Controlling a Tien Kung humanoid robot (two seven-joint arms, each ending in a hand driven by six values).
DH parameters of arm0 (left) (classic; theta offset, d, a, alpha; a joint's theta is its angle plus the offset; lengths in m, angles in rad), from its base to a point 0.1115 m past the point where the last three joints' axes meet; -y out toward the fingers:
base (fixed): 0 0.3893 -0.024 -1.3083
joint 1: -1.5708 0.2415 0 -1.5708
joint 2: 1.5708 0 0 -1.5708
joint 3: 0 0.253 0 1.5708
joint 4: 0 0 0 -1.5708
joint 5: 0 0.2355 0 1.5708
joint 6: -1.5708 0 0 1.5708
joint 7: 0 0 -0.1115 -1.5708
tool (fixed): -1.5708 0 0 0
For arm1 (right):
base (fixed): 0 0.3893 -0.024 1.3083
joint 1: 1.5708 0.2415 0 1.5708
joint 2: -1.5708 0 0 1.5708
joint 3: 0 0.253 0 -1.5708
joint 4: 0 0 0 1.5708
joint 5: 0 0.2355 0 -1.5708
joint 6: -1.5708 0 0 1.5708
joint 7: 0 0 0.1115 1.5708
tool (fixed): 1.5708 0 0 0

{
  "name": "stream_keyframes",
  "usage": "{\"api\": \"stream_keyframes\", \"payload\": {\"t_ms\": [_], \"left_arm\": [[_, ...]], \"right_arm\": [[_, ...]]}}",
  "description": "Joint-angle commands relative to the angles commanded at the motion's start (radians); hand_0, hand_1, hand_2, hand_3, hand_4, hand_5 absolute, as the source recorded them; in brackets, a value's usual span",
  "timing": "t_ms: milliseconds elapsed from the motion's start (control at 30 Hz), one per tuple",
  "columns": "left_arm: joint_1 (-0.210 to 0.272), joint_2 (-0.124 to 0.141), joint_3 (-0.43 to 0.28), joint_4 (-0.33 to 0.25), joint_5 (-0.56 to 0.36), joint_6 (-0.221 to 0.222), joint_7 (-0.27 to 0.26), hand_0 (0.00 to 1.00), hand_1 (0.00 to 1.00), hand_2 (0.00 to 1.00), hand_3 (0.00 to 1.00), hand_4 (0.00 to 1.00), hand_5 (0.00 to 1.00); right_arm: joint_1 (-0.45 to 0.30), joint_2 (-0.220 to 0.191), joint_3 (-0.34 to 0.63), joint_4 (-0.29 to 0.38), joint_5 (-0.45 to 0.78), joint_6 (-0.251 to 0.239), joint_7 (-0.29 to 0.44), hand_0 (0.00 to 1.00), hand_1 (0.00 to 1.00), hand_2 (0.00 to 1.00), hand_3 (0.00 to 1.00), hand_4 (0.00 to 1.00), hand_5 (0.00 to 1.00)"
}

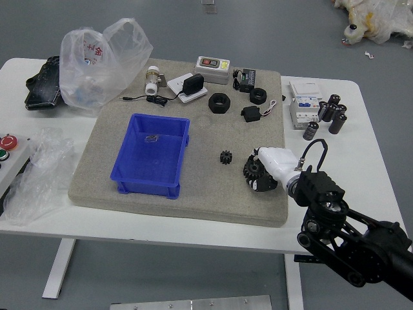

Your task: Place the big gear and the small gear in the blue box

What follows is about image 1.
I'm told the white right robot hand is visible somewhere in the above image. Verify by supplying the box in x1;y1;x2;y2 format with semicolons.
244;147;303;193

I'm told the big black gear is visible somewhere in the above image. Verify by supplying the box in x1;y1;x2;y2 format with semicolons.
242;154;269;189

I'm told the small black hex nut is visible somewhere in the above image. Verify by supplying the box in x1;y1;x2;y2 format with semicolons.
250;88;268;105

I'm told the big black hex nut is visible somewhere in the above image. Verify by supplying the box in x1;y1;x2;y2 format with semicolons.
208;92;232;114

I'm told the blue plastic box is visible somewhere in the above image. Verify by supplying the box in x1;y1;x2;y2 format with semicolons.
109;112;191;199

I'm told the grey control box with buttons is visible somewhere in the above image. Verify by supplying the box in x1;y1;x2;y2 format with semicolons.
0;134;32;198

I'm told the white circuit breaker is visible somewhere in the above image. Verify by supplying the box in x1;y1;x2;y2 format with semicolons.
288;79;327;130

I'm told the grey-brown mat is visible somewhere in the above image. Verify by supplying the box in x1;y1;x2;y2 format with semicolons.
67;57;290;229

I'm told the black module with green label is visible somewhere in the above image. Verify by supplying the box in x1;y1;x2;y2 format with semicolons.
232;67;258;93

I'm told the black table control panel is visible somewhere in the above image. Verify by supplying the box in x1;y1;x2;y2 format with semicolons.
293;254;320;264

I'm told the black power adapter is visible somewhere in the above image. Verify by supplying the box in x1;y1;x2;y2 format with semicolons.
178;73;205;97

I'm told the white table leg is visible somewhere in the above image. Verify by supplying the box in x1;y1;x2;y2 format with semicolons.
41;238;77;300
283;253;304;310

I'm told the brass valve with white fittings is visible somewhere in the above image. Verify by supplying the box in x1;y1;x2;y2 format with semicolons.
144;65;168;97

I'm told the silver metal plate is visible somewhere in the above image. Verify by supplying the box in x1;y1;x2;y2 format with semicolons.
109;294;274;310

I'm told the plush toy in plastic wrap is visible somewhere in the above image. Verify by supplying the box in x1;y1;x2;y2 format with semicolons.
332;0;413;49

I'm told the clear bag with red print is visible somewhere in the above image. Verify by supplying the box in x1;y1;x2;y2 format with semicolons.
59;17;154;118

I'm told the crumpled clear plastic bag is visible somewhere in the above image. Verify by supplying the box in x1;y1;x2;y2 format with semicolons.
3;127;78;226

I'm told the black module with thin wires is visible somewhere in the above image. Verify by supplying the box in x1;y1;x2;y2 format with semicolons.
240;99;278;123

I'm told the grey push-button switch box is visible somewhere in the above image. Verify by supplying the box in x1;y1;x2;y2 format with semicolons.
194;56;232;85

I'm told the white wall socket plate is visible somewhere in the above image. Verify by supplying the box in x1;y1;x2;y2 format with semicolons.
166;73;209;104

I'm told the black adapter cord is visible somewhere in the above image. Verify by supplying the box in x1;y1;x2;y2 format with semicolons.
119;92;181;107

